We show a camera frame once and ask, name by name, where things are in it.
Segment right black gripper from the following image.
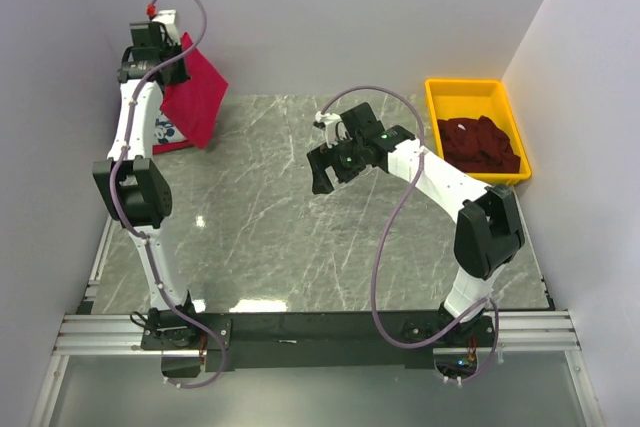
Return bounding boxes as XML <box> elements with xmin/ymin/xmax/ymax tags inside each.
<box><xmin>307</xmin><ymin>133</ymin><xmax>366</xmax><ymax>195</ymax></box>

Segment bright red t-shirt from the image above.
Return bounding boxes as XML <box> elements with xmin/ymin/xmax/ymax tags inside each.
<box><xmin>160</xmin><ymin>48</ymin><xmax>228</xmax><ymax>149</ymax></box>

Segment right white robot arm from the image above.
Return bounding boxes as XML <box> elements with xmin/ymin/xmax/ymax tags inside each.
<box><xmin>307</xmin><ymin>103</ymin><xmax>525</xmax><ymax>350</ymax></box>

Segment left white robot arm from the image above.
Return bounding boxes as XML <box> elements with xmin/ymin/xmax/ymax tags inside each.
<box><xmin>92</xmin><ymin>17</ymin><xmax>200</xmax><ymax>350</ymax></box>

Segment folded blue printed t-shirt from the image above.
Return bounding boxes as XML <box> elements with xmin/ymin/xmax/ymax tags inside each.
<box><xmin>154</xmin><ymin>111</ymin><xmax>186</xmax><ymax>146</ymax></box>

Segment folded red t-shirt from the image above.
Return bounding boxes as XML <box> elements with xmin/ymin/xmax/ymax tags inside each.
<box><xmin>152</xmin><ymin>140</ymin><xmax>193</xmax><ymax>156</ymax></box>

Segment dark maroon t-shirt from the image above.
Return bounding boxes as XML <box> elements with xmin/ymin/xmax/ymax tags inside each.
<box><xmin>438</xmin><ymin>116</ymin><xmax>521</xmax><ymax>174</ymax></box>

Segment yellow plastic bin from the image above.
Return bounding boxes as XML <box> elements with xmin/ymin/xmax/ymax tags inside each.
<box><xmin>425</xmin><ymin>79</ymin><xmax>532</xmax><ymax>186</ymax></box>

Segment black base bar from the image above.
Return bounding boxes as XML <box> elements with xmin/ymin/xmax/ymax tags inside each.
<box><xmin>140</xmin><ymin>311</ymin><xmax>495</xmax><ymax>378</ymax></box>

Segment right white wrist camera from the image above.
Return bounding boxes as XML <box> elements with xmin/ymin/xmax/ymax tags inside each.
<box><xmin>314</xmin><ymin>112</ymin><xmax>349</xmax><ymax>148</ymax></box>

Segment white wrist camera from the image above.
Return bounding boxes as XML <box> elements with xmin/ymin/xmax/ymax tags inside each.
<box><xmin>314</xmin><ymin>112</ymin><xmax>349</xmax><ymax>148</ymax></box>
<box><xmin>146</xmin><ymin>4</ymin><xmax>181</xmax><ymax>43</ymax></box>

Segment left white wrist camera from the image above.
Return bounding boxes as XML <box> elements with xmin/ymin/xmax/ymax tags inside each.
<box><xmin>146</xmin><ymin>4</ymin><xmax>181</xmax><ymax>43</ymax></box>

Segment aluminium rail frame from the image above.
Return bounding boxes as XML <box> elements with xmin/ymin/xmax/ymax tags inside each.
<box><xmin>31</xmin><ymin>219</ymin><xmax>603</xmax><ymax>426</ymax></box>

